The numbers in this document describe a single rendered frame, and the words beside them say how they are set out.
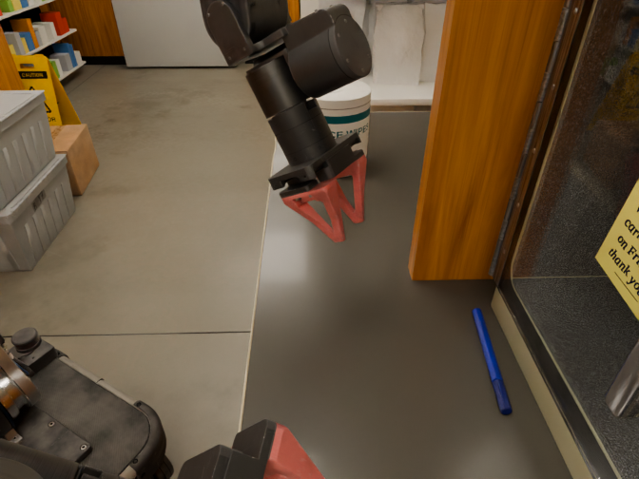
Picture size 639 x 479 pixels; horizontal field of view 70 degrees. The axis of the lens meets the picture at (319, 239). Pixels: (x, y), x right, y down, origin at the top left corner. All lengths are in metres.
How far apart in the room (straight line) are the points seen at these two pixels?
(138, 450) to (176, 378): 0.47
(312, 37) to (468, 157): 0.22
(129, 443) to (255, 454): 1.11
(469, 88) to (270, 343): 0.35
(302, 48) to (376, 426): 0.36
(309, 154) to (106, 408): 1.11
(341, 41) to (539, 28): 0.20
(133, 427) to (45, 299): 1.03
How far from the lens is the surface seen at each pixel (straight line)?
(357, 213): 0.55
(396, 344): 0.55
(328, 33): 0.44
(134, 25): 5.34
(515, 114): 0.55
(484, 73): 0.52
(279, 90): 0.48
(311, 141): 0.48
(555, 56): 0.47
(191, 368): 1.78
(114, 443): 1.38
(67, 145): 2.96
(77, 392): 1.52
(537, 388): 0.53
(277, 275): 0.63
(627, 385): 0.30
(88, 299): 2.20
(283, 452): 0.27
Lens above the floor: 1.35
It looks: 36 degrees down
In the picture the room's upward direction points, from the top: straight up
